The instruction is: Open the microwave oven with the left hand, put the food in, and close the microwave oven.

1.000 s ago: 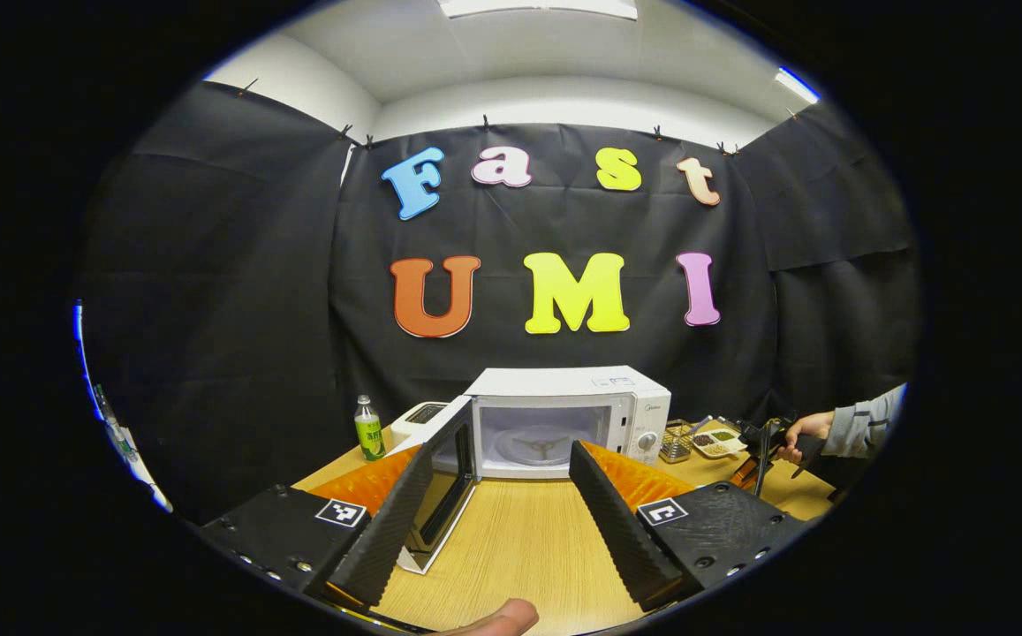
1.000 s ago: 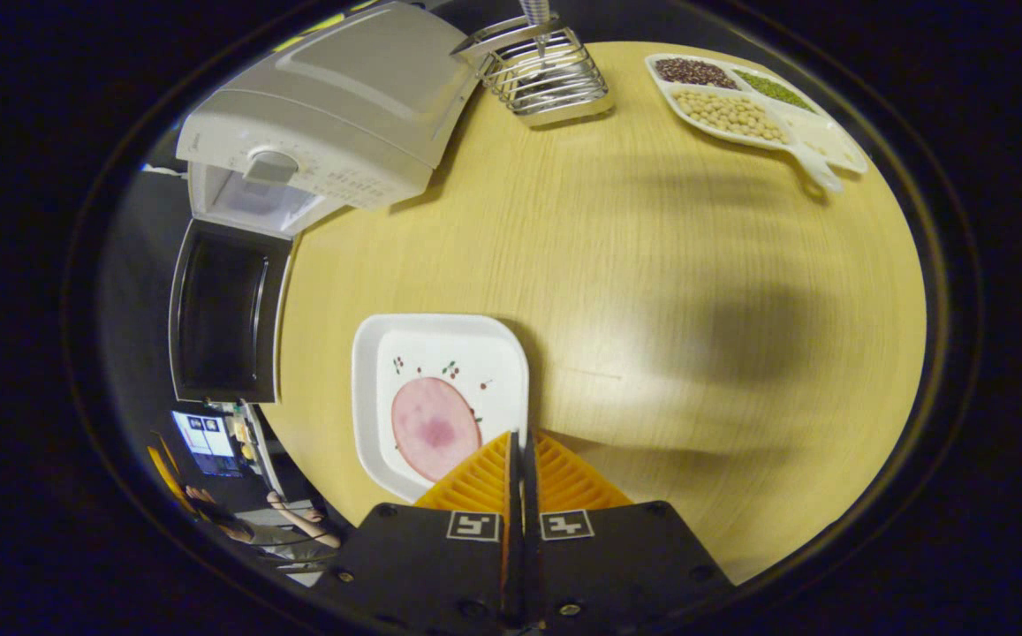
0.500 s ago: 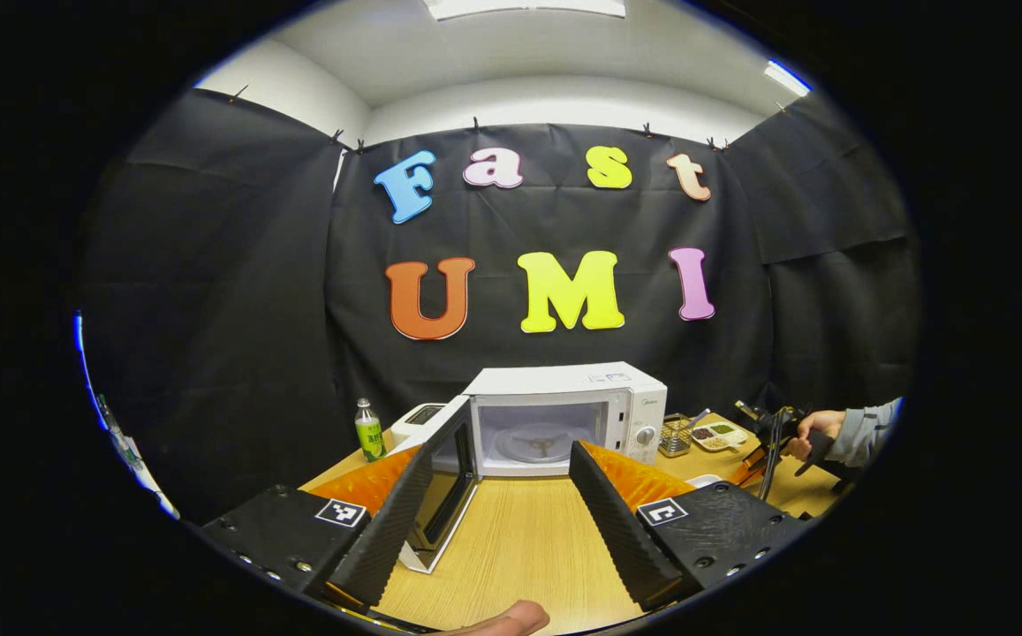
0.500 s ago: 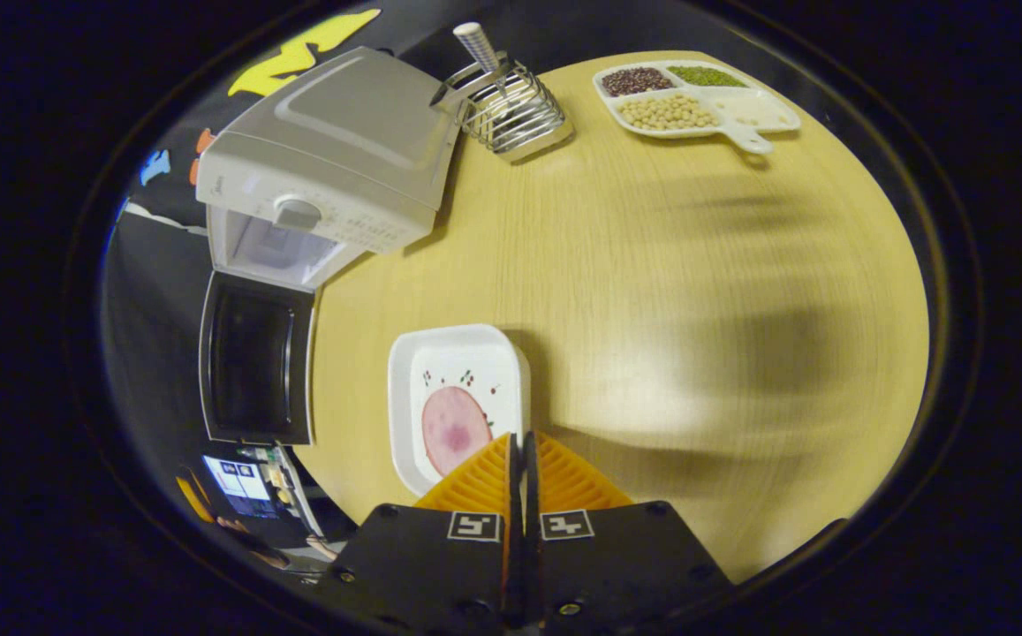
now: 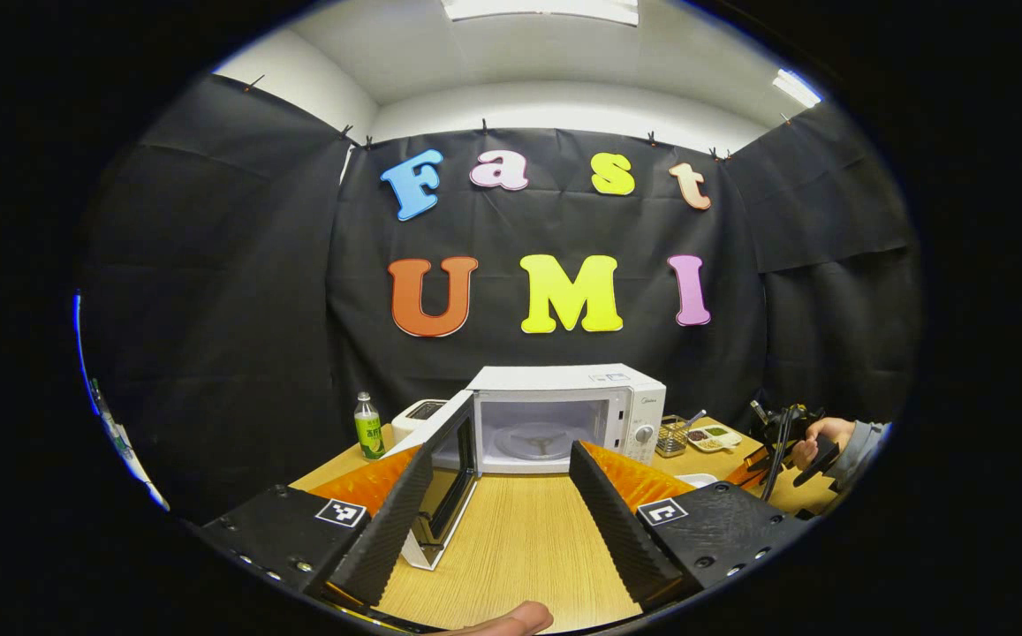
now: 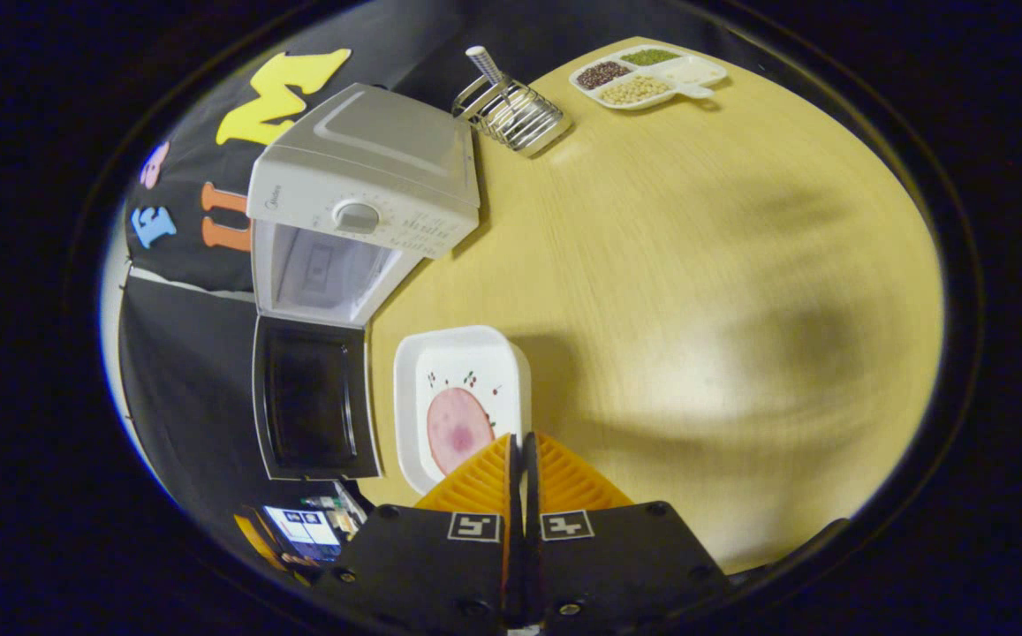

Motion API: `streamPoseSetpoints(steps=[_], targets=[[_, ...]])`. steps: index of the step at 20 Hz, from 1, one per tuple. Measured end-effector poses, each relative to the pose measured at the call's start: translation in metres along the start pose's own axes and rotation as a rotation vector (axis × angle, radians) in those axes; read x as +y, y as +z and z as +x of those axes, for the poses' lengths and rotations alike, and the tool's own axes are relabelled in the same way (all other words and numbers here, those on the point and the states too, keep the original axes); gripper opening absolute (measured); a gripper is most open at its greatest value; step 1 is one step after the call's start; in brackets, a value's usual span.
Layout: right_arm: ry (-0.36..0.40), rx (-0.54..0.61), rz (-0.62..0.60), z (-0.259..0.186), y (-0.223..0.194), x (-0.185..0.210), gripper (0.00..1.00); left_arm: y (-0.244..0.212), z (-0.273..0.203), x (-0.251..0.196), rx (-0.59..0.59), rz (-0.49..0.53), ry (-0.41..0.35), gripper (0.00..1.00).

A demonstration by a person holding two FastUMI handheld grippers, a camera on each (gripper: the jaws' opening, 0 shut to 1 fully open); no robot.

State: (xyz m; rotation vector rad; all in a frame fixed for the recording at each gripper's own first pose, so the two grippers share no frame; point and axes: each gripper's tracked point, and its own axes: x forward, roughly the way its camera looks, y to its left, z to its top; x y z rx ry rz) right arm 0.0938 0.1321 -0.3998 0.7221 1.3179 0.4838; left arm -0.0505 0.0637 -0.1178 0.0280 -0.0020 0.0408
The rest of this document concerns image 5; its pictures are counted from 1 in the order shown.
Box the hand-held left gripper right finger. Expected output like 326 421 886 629
569 440 816 612

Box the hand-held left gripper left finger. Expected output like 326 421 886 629
201 439 437 610

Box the white microwave oven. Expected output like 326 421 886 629
384 363 667 571

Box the white divided dish with beans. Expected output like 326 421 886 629
685 425 743 454

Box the green drink bottle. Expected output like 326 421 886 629
354 392 386 460

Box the white toaster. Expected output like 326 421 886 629
391 398 450 445

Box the black backdrop cloth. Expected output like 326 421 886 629
78 72 922 524

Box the small ceiling light panel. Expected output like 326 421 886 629
772 69 822 109

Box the long ceiling light panel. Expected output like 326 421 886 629
440 0 640 27

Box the black cable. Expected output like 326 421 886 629
760 411 796 503

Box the metal wire basket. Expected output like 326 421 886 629
656 410 708 458

